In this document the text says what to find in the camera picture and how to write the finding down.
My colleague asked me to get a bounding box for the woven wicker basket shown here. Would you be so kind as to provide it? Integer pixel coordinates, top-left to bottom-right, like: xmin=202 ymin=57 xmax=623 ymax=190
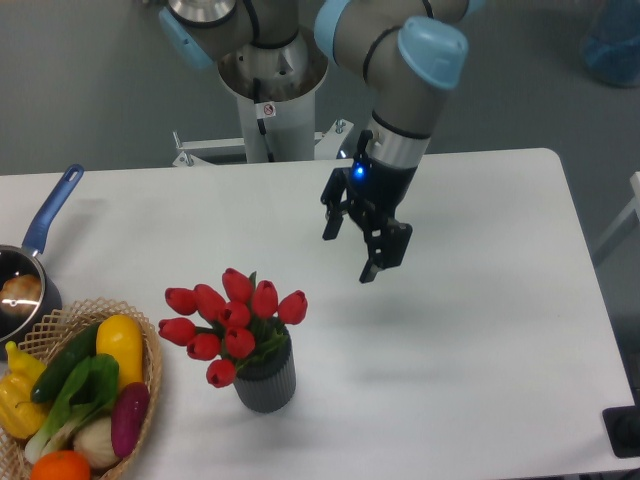
xmin=1 ymin=298 xmax=162 ymax=480

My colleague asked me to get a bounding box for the white furniture frame at right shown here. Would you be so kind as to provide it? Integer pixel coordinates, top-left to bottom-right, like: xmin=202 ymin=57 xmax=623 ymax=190
xmin=591 ymin=172 xmax=639 ymax=267

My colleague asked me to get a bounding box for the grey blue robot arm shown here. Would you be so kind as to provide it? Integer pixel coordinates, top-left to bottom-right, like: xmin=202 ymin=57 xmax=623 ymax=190
xmin=159 ymin=1 xmax=478 ymax=283

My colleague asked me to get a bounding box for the green cucumber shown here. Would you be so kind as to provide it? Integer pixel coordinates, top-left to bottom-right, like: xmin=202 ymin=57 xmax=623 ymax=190
xmin=31 ymin=322 xmax=101 ymax=404

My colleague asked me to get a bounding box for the blue bag in background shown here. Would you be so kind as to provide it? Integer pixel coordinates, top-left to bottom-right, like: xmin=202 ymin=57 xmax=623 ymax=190
xmin=580 ymin=0 xmax=639 ymax=88

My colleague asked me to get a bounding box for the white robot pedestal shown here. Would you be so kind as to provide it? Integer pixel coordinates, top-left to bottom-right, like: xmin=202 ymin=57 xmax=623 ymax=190
xmin=171 ymin=24 xmax=355 ymax=168

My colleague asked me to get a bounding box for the red tulip bouquet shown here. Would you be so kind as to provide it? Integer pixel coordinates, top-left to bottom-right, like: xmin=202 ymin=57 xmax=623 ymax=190
xmin=159 ymin=268 xmax=308 ymax=388

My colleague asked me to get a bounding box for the blue handled saucepan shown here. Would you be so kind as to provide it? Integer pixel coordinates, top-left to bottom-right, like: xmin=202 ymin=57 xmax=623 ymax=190
xmin=1 ymin=164 xmax=84 ymax=345

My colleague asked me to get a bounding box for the dark grey ribbed vase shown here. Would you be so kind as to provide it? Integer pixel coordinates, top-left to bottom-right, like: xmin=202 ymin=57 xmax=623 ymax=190
xmin=233 ymin=330 xmax=297 ymax=413

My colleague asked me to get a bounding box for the black device at table edge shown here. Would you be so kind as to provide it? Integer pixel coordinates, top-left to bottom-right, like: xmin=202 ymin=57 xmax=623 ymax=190
xmin=602 ymin=406 xmax=639 ymax=458

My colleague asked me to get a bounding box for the bread roll in pan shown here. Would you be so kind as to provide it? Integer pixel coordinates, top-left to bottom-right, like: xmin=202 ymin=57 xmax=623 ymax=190
xmin=1 ymin=274 xmax=42 ymax=317

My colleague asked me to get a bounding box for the green bok choy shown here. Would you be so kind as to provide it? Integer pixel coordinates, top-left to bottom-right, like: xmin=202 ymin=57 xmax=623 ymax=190
xmin=24 ymin=354 xmax=119 ymax=464

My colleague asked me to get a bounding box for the yellow bell pepper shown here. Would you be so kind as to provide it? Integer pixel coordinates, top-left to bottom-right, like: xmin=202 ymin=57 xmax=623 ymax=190
xmin=1 ymin=341 xmax=49 ymax=440

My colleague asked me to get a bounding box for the white garlic bulb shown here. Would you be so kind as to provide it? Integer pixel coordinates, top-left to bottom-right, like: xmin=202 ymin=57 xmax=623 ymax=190
xmin=73 ymin=417 xmax=120 ymax=470

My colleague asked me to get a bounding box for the orange fruit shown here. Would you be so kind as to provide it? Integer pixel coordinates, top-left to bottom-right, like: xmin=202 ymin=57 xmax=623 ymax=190
xmin=30 ymin=450 xmax=91 ymax=480

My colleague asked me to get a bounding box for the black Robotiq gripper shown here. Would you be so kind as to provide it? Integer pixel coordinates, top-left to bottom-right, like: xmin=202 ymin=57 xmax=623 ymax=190
xmin=320 ymin=130 xmax=417 ymax=283

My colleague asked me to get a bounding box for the yellow squash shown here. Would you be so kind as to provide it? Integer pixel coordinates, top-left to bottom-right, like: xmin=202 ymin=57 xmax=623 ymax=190
xmin=96 ymin=314 xmax=143 ymax=391

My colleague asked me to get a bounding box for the purple eggplant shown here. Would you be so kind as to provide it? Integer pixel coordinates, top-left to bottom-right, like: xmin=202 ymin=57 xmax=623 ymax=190
xmin=111 ymin=382 xmax=150 ymax=458

